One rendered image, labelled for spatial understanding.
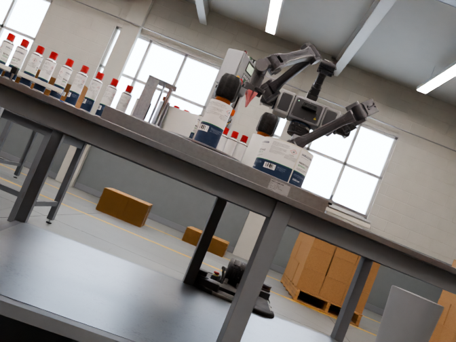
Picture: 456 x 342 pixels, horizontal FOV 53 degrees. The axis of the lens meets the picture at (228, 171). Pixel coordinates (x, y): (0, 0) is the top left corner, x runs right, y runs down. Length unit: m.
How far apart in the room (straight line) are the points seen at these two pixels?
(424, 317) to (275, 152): 2.97
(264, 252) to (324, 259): 4.04
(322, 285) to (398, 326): 1.43
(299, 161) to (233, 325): 0.61
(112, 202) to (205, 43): 3.37
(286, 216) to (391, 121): 6.77
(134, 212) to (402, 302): 3.51
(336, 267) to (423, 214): 3.01
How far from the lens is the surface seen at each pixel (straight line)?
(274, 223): 1.49
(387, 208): 8.04
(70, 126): 1.47
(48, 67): 2.33
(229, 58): 2.38
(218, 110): 1.64
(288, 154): 1.65
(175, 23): 8.34
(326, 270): 5.55
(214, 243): 6.55
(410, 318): 4.36
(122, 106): 2.25
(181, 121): 2.17
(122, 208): 6.22
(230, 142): 2.26
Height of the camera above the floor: 0.74
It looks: 4 degrees up
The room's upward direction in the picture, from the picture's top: 22 degrees clockwise
